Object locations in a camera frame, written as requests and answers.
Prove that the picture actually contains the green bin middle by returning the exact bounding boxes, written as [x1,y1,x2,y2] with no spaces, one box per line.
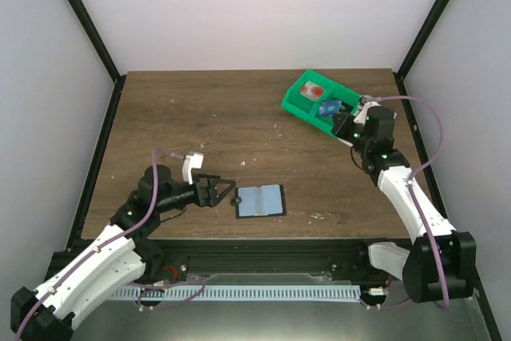
[308,85,361,137]

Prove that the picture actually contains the black right frame post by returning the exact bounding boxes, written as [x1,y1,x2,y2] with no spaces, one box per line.
[396,0,450,80]

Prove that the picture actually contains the black frame post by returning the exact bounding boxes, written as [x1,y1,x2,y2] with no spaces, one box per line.
[396,0,450,80]
[67,0,121,83]

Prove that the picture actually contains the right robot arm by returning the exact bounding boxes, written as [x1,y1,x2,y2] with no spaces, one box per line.
[332,97,477,308]

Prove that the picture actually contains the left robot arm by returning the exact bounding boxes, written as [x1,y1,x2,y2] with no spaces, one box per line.
[10,165,236,340]

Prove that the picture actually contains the light blue slotted cable duct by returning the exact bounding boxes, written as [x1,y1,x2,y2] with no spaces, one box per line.
[109,285,361,303]

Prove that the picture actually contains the green bin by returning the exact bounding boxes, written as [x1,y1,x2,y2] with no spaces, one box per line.
[281,69,340,128]
[308,85,361,137]

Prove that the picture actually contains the black aluminium front rail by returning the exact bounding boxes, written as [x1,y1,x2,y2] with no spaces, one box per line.
[47,237,416,282]

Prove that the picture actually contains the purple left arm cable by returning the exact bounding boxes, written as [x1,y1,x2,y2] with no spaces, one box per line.
[15,147,184,338]

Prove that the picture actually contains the black left frame post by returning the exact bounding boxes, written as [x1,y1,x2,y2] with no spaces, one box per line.
[67,0,121,83]

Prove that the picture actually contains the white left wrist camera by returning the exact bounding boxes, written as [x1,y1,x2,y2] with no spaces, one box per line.
[181,152,204,184]

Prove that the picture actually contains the red white card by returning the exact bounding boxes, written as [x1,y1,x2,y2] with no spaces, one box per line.
[300,81,325,102]

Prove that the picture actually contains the black leather card holder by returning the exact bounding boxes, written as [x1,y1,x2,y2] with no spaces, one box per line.
[231,184,287,219]

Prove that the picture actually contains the green bin far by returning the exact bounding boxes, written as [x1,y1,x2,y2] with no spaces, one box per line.
[281,69,340,128]

